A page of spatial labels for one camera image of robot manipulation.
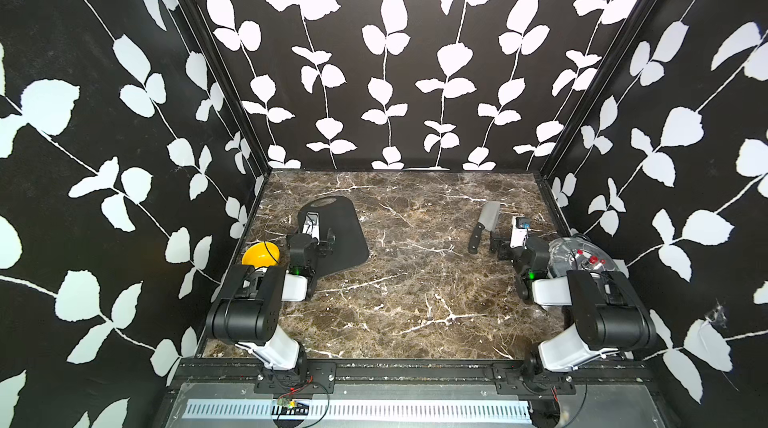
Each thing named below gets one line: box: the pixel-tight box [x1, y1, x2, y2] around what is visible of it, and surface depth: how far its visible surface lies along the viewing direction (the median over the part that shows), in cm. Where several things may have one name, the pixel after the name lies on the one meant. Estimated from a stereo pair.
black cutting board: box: [297, 196, 370, 279], surface depth 109 cm
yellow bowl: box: [242, 241, 281, 269], surface depth 94 cm
